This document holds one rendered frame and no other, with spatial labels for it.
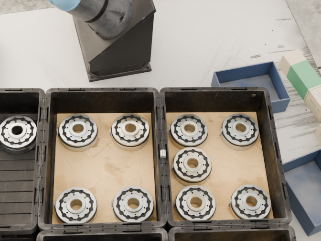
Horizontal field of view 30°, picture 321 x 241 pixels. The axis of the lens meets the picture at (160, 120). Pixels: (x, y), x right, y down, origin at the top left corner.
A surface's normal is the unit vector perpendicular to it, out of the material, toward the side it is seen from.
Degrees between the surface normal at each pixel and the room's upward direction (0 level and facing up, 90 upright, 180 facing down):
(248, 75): 90
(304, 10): 0
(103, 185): 0
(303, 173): 0
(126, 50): 90
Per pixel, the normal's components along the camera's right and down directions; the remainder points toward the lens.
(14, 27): 0.07, -0.54
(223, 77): 0.26, 0.82
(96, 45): -0.62, -0.25
